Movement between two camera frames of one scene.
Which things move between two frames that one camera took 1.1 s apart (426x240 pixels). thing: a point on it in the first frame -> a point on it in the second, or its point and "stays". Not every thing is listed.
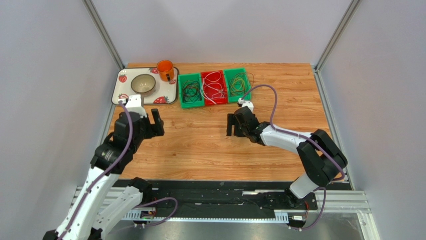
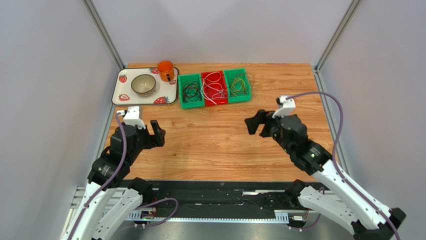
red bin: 214,87 stays
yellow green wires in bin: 241,83 stays
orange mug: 165,69 stays
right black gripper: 242,123 -> 267,124
